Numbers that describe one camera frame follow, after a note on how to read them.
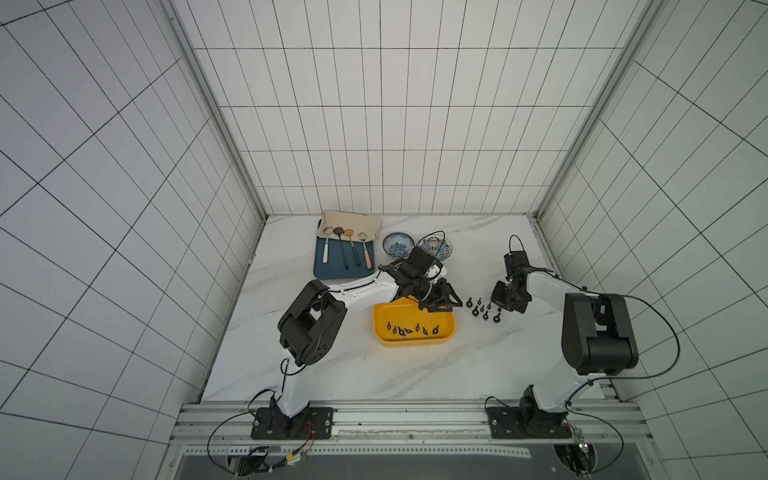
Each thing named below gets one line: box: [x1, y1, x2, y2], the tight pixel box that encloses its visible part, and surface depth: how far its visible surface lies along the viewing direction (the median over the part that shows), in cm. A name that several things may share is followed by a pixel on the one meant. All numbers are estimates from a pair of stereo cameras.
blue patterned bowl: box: [382, 232, 415, 259], surface depth 109 cm
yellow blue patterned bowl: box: [419, 236, 453, 261], surface depth 109 cm
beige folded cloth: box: [317, 210, 383, 241], surface depth 117 cm
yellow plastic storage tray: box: [372, 296, 456, 347], surface depth 90 cm
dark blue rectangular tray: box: [313, 236, 375, 280], surface depth 109 cm
